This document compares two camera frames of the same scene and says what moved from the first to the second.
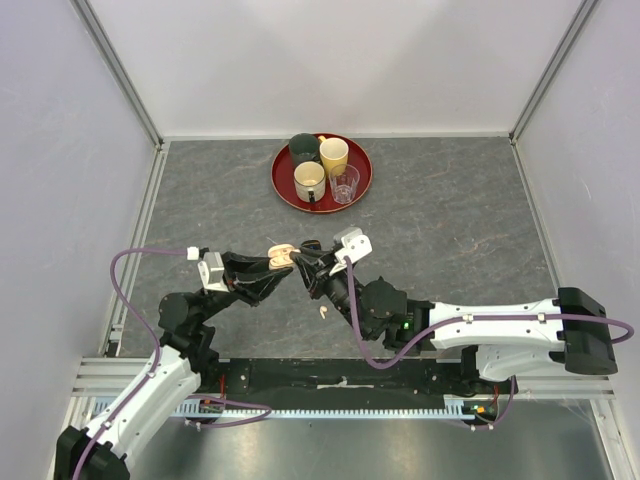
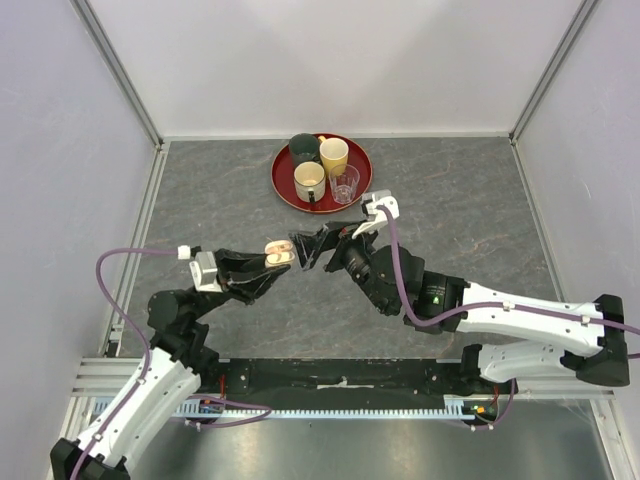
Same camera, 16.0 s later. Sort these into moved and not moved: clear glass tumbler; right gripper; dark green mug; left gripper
Moved: right gripper
Not moved: left gripper; dark green mug; clear glass tumbler
